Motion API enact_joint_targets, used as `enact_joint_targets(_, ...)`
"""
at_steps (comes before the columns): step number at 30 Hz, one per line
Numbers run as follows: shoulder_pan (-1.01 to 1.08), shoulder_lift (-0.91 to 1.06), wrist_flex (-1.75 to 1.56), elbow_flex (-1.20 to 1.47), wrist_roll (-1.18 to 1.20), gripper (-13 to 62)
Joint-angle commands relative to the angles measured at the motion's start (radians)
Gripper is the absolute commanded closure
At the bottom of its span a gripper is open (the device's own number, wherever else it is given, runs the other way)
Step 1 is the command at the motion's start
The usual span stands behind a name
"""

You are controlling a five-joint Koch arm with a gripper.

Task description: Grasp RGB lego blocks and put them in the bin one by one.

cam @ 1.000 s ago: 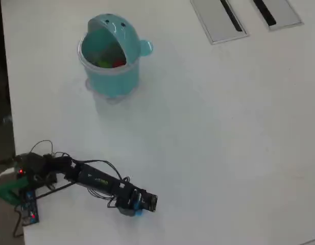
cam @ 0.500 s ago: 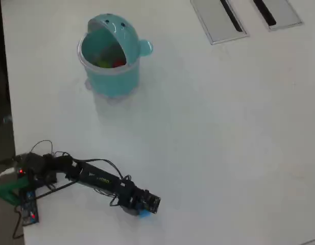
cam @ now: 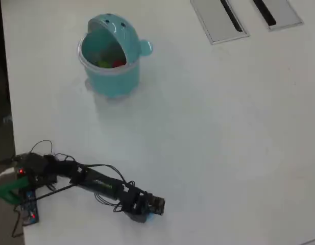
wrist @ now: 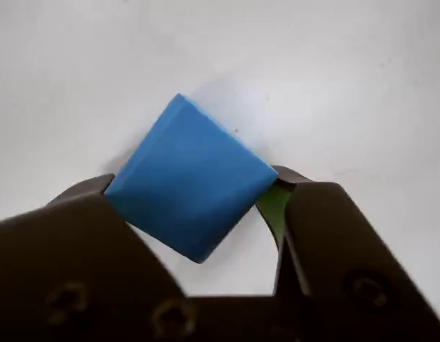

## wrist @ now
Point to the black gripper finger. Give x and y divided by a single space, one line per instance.
348 267
70 263

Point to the blue lego block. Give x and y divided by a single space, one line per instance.
191 178

